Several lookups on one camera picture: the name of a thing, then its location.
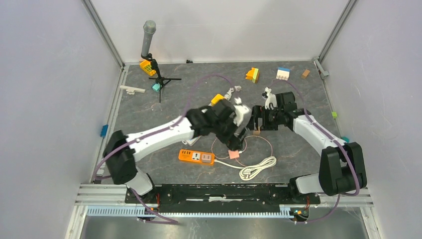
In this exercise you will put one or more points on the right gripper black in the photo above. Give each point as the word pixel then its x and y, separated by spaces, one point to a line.
pixel 254 116

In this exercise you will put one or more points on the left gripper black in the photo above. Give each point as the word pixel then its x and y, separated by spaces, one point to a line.
pixel 233 143

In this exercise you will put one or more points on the small pink charger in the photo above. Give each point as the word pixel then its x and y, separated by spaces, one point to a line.
pixel 233 154

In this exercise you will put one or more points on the yellow cube socket adapter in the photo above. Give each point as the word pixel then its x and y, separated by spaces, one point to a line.
pixel 216 99

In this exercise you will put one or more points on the orange power strip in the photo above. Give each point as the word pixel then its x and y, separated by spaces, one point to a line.
pixel 191 156

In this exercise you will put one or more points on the dusty pink usb adapter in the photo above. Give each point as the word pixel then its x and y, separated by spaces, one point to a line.
pixel 207 158

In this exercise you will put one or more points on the white multicolour power strip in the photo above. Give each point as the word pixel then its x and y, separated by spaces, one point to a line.
pixel 192 141

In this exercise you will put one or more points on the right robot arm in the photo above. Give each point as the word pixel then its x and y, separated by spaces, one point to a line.
pixel 341 167

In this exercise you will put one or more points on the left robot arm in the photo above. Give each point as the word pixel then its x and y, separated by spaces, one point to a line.
pixel 225 120

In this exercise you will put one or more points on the orange green toy blocks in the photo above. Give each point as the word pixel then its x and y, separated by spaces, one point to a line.
pixel 252 75

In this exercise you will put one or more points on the white blue toy block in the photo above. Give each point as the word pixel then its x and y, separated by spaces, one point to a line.
pixel 283 73

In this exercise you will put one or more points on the brown wooden block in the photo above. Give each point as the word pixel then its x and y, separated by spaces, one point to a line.
pixel 305 74

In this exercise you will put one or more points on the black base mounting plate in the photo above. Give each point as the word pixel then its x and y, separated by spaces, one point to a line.
pixel 225 198

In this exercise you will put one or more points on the white flat plastic piece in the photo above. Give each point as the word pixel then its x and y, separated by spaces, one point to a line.
pixel 131 90

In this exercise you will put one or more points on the grey microphone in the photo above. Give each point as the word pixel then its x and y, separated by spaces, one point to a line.
pixel 149 30

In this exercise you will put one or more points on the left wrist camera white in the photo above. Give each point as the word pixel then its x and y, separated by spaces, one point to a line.
pixel 242 113

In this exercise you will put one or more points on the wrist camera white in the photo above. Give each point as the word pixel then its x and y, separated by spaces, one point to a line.
pixel 242 113
pixel 270 99

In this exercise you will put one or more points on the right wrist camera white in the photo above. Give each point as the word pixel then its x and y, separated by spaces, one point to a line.
pixel 270 99

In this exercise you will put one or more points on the white power strip cord plug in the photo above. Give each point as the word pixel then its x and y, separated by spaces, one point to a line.
pixel 228 94

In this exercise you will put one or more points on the teal clip right rail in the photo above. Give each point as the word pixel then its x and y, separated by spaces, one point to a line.
pixel 346 139

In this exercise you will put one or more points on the blue clip left rail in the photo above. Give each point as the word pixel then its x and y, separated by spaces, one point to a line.
pixel 104 130

